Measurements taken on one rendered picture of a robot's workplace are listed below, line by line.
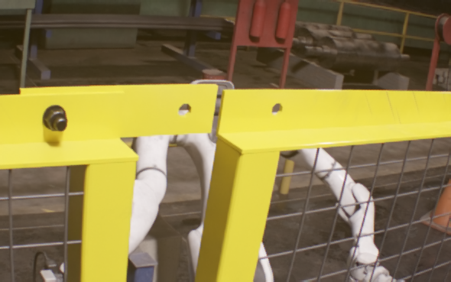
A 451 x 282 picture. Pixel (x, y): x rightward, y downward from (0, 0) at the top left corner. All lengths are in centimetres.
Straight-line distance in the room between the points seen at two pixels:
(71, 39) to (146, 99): 888
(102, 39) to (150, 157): 810
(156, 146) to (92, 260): 105
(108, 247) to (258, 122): 21
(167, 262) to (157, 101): 171
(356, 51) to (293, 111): 859
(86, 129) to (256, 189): 19
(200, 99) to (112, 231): 16
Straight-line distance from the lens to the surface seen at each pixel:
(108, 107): 60
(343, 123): 78
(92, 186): 57
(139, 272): 209
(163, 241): 225
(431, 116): 91
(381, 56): 970
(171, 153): 577
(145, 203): 145
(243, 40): 801
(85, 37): 957
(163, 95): 63
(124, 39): 982
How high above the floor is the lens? 201
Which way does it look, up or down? 18 degrees down
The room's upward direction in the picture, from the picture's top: 9 degrees clockwise
